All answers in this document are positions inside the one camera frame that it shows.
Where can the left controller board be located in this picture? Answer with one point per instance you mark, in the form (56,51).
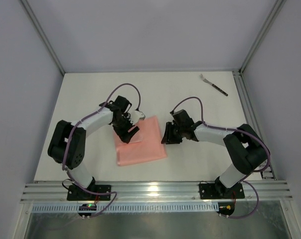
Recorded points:
(87,210)

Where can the left frame post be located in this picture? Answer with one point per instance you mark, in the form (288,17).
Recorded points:
(41,33)

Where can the metal fork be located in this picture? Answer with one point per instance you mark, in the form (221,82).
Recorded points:
(213,85)

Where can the aluminium front rail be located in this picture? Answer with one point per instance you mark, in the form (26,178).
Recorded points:
(165,191)

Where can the slotted cable duct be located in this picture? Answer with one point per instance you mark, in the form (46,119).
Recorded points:
(151,207)

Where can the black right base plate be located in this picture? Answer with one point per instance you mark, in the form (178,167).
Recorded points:
(219,191)

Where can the aluminium rail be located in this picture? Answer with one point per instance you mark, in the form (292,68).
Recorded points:
(250,116)
(165,191)

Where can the aluminium right side rail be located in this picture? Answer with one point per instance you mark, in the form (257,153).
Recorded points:
(250,116)

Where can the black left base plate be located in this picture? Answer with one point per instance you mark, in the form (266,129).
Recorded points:
(75,193)

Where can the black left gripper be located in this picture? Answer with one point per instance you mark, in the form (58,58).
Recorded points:
(127,132)

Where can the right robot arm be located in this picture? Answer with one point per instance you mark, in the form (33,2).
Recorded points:
(245,148)

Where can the right frame post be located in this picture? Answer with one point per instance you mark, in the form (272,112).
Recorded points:
(266,26)

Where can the pink satin napkin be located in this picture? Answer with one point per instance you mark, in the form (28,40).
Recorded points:
(145,145)

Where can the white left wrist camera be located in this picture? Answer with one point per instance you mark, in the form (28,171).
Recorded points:
(136,116)

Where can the controller board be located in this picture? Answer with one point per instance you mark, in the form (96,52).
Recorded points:
(87,210)
(226,209)

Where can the frame post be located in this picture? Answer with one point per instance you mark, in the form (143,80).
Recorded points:
(266,26)
(41,33)

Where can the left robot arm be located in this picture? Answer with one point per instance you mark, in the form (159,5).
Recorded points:
(68,143)

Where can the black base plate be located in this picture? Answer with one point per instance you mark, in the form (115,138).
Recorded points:
(219,191)
(75,193)

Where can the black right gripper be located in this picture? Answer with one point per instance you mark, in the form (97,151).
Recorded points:
(171,133)

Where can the right controller board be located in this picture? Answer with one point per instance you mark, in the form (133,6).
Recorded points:
(226,209)

